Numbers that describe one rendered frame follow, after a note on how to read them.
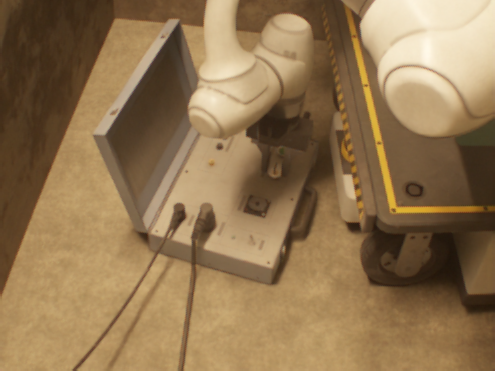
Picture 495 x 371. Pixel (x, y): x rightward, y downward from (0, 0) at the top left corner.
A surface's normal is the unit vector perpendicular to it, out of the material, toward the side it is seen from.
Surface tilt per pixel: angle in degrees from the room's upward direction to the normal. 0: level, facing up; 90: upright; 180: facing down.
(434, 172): 0
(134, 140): 75
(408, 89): 95
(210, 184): 0
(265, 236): 0
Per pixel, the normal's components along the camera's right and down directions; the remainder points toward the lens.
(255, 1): -0.13, 0.72
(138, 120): 0.94, 0.07
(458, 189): 0.04, -0.68
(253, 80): 0.72, 0.11
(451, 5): 0.14, -0.44
